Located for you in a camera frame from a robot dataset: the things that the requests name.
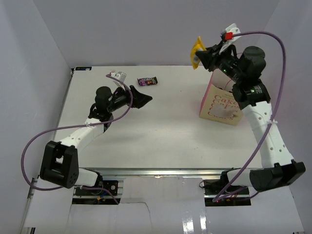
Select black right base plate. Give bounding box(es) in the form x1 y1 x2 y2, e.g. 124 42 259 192
199 179 242 195

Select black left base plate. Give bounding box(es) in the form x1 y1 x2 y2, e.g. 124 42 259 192
74 180 118 196

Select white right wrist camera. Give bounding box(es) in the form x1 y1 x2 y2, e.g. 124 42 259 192
219 23 241 54

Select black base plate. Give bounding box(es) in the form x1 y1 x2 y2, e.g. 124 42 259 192
199 179 242 195
74 180 118 196

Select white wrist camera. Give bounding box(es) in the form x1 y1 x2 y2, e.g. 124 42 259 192
219 23 241 54
109 71 127 90

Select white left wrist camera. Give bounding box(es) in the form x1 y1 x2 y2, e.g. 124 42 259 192
109 71 127 90

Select beige paper cakes bag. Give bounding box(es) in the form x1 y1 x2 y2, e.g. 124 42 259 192
199 70 243 126

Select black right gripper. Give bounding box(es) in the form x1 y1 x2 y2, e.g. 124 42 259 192
196 41 244 84

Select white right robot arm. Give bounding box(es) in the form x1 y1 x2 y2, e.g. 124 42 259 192
191 45 306 195

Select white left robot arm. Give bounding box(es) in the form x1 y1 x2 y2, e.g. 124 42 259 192
39 85 153 195

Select yellow candy bar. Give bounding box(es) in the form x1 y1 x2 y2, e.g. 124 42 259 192
190 36 208 71

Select purple candy bag small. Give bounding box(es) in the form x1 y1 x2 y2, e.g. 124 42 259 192
137 77 158 86

